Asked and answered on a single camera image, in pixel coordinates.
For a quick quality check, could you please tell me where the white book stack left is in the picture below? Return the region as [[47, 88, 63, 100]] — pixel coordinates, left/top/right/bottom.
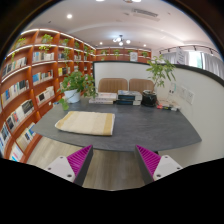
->
[[89, 92, 117, 104]]

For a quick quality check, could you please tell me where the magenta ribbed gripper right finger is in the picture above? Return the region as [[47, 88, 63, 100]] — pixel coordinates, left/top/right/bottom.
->
[[135, 145, 182, 184]]

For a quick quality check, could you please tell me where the white sign on shelf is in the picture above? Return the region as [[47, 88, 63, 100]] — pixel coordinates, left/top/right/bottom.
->
[[129, 52, 138, 62]]

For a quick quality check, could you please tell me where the ceiling chandelier lamp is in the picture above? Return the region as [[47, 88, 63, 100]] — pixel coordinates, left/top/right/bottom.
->
[[113, 35, 131, 46]]

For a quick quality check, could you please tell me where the dark book stack centre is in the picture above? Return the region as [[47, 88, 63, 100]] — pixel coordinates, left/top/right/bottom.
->
[[117, 90, 142, 106]]

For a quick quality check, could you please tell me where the right tan upholstered chair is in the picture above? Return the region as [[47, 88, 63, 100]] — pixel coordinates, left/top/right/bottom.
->
[[129, 78, 154, 93]]

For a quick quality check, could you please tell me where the leafy plant in white pot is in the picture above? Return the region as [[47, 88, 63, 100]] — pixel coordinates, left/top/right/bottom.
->
[[58, 71, 97, 110]]

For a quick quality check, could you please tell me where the white window curtain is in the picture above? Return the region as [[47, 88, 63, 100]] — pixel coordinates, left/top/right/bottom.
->
[[163, 51, 224, 80]]

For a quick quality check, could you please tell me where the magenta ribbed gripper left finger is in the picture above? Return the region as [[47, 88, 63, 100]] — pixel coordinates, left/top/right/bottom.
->
[[45, 145, 93, 186]]

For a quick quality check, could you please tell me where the tan upholstered chair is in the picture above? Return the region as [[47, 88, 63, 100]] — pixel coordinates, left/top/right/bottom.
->
[[129, 78, 154, 93], [98, 78, 128, 93]]

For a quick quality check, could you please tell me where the orange wooden bookshelf wall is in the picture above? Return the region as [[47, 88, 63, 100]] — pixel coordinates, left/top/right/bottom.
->
[[0, 28, 151, 162]]

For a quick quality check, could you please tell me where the left tan upholstered chair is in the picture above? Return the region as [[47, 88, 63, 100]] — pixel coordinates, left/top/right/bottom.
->
[[98, 78, 128, 93]]

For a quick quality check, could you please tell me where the tall plant in black pot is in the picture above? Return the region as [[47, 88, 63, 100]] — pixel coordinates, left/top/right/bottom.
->
[[142, 55, 176, 107]]

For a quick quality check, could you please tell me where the white partition wall panel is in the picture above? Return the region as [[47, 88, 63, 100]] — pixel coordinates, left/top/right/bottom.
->
[[93, 61, 224, 167]]

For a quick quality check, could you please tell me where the folded cream yellow towel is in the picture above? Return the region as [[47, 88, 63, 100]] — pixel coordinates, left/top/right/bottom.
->
[[55, 111, 115, 136]]

